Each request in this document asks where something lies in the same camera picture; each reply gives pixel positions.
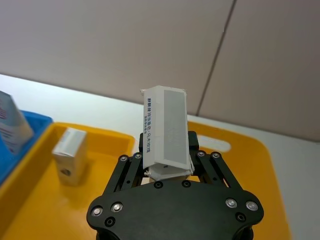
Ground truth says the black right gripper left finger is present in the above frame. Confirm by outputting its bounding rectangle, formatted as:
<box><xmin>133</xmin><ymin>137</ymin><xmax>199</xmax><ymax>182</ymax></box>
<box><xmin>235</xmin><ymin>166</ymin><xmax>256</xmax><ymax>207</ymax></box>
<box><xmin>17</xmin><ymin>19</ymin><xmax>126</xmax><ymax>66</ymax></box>
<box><xmin>104</xmin><ymin>132</ymin><xmax>147</xmax><ymax>198</ymax></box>

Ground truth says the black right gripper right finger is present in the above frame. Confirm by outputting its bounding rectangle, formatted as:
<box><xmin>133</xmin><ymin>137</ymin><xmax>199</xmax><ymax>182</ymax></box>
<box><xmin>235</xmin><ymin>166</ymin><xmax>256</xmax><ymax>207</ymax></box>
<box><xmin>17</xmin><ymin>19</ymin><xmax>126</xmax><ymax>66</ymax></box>
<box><xmin>187</xmin><ymin>130</ymin><xmax>248</xmax><ymax>193</ymax></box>

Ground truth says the white box with grey panel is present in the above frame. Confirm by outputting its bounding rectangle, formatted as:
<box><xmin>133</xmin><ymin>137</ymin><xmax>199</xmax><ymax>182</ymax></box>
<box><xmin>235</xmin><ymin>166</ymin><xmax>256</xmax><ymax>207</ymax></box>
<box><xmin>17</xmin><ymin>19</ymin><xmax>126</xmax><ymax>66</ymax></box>
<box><xmin>139</xmin><ymin>85</ymin><xmax>195</xmax><ymax>186</ymax></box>

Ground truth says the small white cardboard box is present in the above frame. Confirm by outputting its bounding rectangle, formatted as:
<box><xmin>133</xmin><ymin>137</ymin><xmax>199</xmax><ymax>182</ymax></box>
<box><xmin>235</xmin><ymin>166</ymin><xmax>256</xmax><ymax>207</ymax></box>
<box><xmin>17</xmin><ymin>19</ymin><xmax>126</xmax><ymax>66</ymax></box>
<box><xmin>51</xmin><ymin>127</ymin><xmax>88</xmax><ymax>187</ymax></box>

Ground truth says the yellow plastic tray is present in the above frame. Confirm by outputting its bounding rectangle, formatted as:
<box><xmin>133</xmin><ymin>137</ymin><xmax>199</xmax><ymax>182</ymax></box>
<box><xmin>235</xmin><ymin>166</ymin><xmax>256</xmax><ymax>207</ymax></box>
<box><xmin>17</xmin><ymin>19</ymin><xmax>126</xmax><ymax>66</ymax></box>
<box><xmin>0</xmin><ymin>121</ymin><xmax>138</xmax><ymax>240</ymax></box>

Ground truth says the blue plastic tray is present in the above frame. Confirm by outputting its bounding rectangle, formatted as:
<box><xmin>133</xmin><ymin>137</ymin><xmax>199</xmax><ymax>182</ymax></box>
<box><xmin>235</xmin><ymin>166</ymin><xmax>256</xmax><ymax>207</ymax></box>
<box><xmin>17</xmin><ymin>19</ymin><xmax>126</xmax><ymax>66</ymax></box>
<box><xmin>0</xmin><ymin>109</ymin><xmax>55</xmax><ymax>187</ymax></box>

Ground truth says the white and blue carton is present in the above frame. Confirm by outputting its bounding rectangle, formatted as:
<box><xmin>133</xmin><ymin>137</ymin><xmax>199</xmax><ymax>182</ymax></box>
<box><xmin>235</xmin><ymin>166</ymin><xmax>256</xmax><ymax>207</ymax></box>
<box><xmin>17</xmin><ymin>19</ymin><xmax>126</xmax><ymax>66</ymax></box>
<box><xmin>0</xmin><ymin>90</ymin><xmax>35</xmax><ymax>156</ymax></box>

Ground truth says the yellow board with handle slot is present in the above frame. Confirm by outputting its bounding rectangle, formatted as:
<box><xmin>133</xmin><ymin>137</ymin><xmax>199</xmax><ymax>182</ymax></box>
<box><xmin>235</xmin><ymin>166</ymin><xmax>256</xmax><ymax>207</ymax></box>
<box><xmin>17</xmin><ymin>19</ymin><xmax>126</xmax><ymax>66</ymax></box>
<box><xmin>187</xmin><ymin>121</ymin><xmax>293</xmax><ymax>240</ymax></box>

